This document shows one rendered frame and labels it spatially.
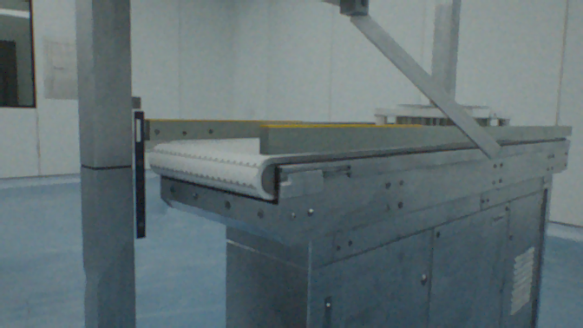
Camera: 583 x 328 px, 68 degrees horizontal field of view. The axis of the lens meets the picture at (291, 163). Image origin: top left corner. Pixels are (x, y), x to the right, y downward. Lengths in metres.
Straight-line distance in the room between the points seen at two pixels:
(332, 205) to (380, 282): 0.27
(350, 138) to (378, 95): 4.01
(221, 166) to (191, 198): 0.13
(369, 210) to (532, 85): 3.27
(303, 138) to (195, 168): 0.16
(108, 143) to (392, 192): 0.43
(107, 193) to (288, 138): 0.32
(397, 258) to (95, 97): 0.58
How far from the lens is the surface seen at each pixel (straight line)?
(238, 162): 0.53
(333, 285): 0.70
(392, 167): 0.68
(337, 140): 0.56
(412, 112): 1.04
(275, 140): 0.49
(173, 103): 6.08
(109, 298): 0.75
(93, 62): 0.69
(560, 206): 3.81
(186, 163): 0.61
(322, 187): 0.55
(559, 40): 3.83
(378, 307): 0.83
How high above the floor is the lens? 0.85
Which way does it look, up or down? 6 degrees down
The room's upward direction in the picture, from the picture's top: 1 degrees clockwise
